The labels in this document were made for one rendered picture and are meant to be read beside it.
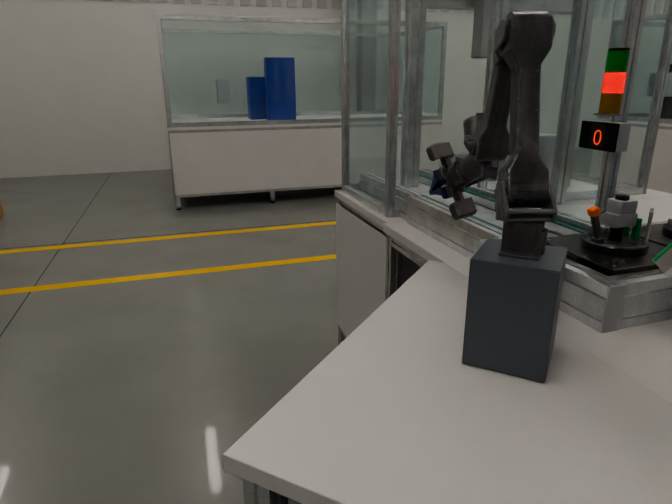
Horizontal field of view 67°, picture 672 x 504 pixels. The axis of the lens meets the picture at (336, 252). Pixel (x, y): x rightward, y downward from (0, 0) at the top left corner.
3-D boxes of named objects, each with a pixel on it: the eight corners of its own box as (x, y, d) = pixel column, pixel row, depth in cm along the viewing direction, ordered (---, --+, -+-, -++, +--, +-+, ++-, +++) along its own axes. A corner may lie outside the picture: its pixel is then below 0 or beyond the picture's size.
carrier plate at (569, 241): (612, 279, 105) (614, 269, 104) (535, 246, 127) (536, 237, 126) (698, 266, 112) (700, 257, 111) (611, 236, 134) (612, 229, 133)
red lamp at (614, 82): (612, 93, 125) (615, 72, 124) (596, 93, 130) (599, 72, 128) (628, 93, 127) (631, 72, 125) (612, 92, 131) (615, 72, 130)
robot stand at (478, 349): (461, 363, 91) (469, 258, 85) (479, 331, 103) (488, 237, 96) (544, 384, 85) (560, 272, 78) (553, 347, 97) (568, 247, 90)
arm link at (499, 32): (557, 22, 81) (537, 4, 90) (506, 22, 81) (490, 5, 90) (517, 178, 100) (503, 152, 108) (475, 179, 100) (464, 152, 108)
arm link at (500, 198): (555, 225, 83) (561, 186, 81) (501, 225, 83) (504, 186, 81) (539, 215, 89) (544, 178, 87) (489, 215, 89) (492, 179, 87)
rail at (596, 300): (601, 333, 102) (610, 283, 98) (407, 223, 182) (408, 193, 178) (623, 329, 103) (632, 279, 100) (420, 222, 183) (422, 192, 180)
